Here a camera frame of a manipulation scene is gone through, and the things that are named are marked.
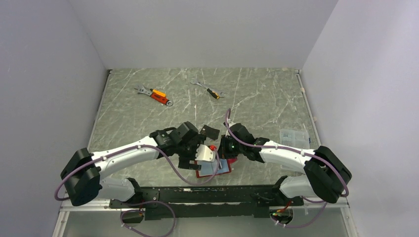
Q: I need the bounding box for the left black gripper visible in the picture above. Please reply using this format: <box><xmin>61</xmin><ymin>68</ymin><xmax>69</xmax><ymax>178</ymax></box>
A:
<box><xmin>176</xmin><ymin>135</ymin><xmax>207</xmax><ymax>169</ymax></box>

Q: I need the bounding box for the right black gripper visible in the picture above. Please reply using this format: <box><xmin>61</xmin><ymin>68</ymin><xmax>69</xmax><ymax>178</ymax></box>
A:
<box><xmin>215</xmin><ymin>134</ymin><xmax>245</xmax><ymax>159</ymax></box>

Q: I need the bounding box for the red leather card holder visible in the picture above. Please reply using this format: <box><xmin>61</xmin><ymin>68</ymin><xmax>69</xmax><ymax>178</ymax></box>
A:
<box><xmin>196</xmin><ymin>156</ymin><xmax>238</xmax><ymax>179</ymax></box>

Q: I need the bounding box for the black VIP card stack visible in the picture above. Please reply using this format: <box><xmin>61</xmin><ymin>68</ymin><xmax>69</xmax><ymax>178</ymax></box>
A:
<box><xmin>199</xmin><ymin>125</ymin><xmax>220</xmax><ymax>140</ymax></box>

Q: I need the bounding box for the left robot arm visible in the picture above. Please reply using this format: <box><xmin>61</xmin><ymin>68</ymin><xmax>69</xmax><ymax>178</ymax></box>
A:
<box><xmin>60</xmin><ymin>121</ymin><xmax>215</xmax><ymax>207</ymax></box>

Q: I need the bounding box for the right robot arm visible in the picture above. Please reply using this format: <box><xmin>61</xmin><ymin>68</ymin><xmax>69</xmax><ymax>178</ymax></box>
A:
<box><xmin>218</xmin><ymin>123</ymin><xmax>352</xmax><ymax>205</ymax></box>

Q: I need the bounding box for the clear plastic parts box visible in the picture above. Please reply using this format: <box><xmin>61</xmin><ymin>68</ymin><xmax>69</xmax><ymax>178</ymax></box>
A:
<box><xmin>279</xmin><ymin>129</ymin><xmax>311</xmax><ymax>150</ymax></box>

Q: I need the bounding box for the orange red adjustable wrench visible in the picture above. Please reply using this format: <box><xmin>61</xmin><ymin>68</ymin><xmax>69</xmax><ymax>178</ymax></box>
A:
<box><xmin>134</xmin><ymin>84</ymin><xmax>173</xmax><ymax>107</ymax></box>

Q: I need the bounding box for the black aluminium base frame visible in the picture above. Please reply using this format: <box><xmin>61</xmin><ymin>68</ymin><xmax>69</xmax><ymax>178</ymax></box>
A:
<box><xmin>59</xmin><ymin>185</ymin><xmax>350</xmax><ymax>220</ymax></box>

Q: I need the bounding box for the black yellow handled wrench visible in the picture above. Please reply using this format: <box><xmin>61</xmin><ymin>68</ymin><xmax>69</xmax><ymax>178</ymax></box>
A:
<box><xmin>190</xmin><ymin>78</ymin><xmax>225</xmax><ymax>100</ymax></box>

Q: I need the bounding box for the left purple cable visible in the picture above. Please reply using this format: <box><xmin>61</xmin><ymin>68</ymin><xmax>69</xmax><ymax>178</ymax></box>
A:
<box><xmin>54</xmin><ymin>144</ymin><xmax>221</xmax><ymax>237</ymax></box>

